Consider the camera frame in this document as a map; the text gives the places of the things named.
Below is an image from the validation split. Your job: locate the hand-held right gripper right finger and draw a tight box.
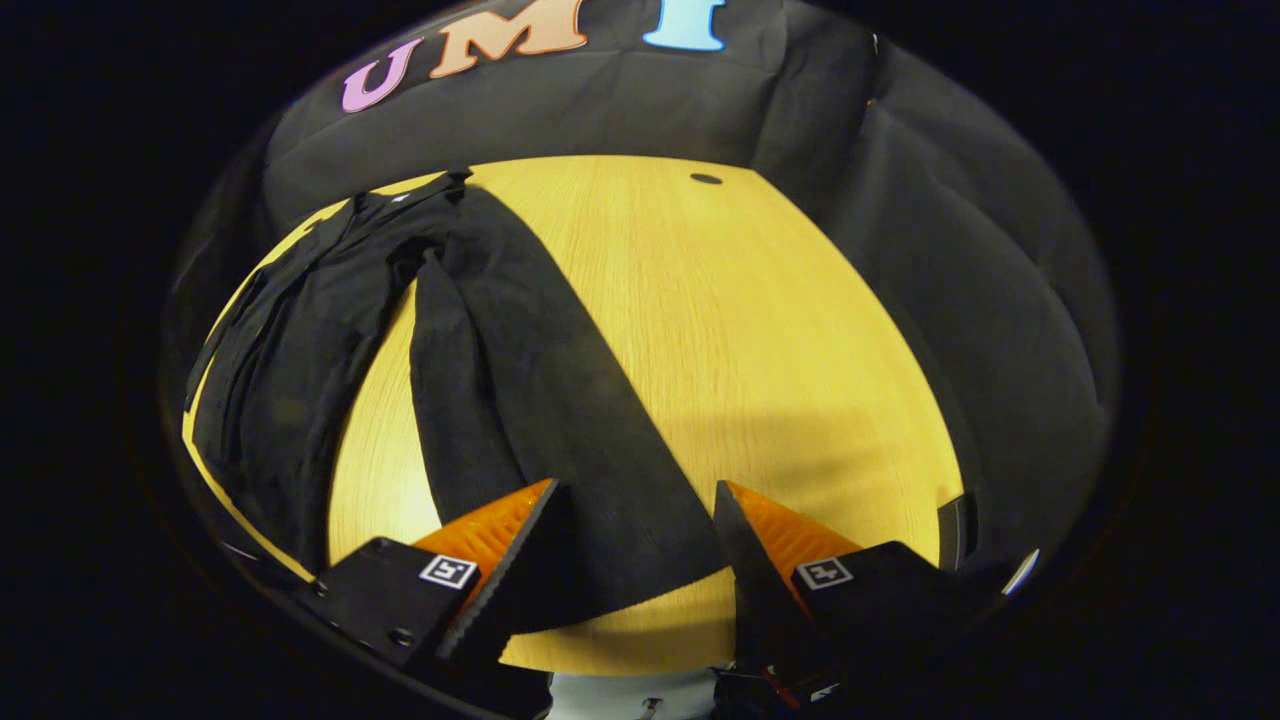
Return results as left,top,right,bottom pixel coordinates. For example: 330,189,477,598
713,480,1007,683

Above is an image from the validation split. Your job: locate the black buttoned garment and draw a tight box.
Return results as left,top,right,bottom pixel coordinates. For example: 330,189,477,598
185,168,731,636

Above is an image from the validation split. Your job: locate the dark slatted object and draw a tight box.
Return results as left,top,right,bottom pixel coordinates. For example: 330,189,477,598
937,492,979,573

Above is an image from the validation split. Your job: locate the black backdrop cloth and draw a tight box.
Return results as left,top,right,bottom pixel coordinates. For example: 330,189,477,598
165,0,1121,566

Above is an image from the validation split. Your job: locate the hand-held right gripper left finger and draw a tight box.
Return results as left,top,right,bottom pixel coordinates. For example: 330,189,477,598
304,478,564,670

